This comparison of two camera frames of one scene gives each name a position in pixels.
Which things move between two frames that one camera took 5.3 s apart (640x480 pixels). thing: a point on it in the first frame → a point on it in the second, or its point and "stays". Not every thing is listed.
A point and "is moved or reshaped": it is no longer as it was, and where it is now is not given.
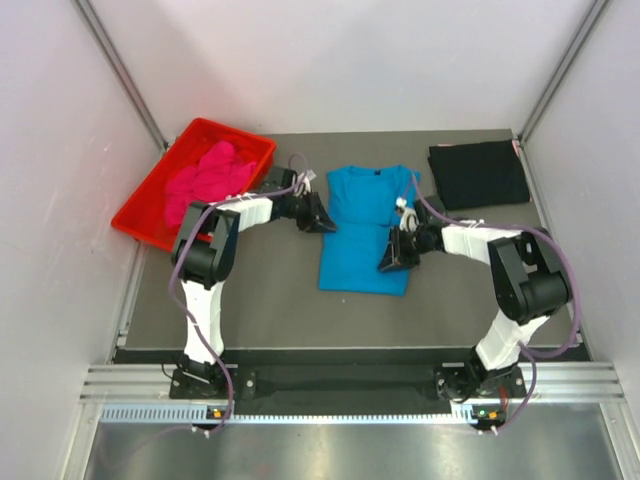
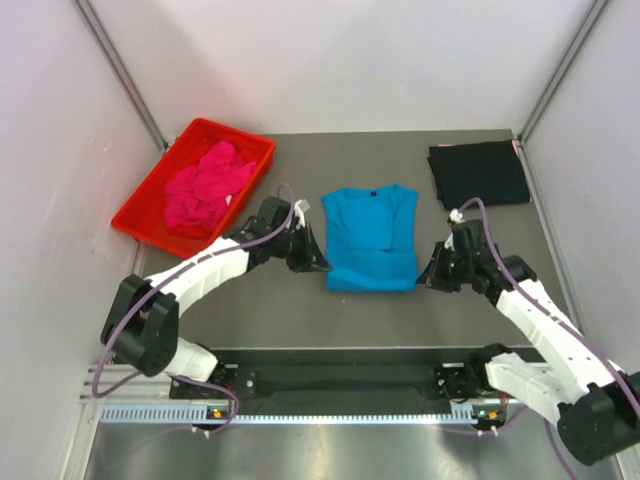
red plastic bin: [143, 215] stays
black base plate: [241, 381] stays
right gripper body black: [408, 245] → [448, 269]
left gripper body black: [304, 209] → [295, 247]
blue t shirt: [362, 210] is moved or reshaped
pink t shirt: [220, 174] stays
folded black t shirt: [478, 174] stays
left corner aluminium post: [88, 13] stays
